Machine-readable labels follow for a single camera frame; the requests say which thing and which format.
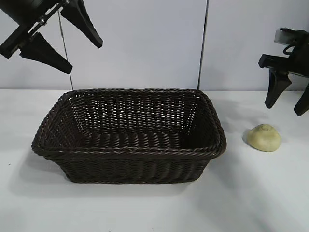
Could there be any dark brown wicker basket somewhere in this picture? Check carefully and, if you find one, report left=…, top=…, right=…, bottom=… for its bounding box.
left=31, top=87, right=228, bottom=186

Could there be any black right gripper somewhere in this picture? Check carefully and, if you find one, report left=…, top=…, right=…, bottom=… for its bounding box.
left=258, top=29, right=309, bottom=117

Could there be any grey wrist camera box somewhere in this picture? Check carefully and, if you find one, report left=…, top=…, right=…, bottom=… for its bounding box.
left=275, top=28, right=294, bottom=45

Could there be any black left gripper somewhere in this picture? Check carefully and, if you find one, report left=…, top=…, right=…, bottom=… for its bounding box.
left=0, top=0, right=103, bottom=76

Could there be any pale yellow egg yolk pastry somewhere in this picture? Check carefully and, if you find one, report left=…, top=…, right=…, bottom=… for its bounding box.
left=246, top=123, right=282, bottom=153

